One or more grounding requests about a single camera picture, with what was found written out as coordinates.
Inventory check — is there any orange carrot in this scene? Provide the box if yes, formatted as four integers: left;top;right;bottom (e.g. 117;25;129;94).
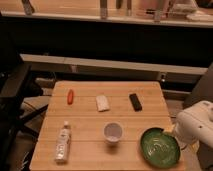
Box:
67;89;74;105

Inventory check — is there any green ceramic bowl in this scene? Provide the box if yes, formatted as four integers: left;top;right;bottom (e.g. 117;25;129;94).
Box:
140;127;180;169

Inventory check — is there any black rectangular remote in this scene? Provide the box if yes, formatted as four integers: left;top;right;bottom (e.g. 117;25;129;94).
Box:
129;93;142;111

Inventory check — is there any wooden table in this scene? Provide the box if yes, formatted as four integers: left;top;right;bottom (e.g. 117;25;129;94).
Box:
30;81;185;171

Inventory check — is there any clear plastic bottle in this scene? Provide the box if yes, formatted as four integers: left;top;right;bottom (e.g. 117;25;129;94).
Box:
55;121;71;163

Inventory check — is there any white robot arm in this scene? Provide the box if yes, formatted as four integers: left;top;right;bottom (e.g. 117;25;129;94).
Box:
173;101;213;148

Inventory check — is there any white folded cloth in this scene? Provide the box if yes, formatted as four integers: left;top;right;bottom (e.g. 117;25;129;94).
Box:
96;95;110;112

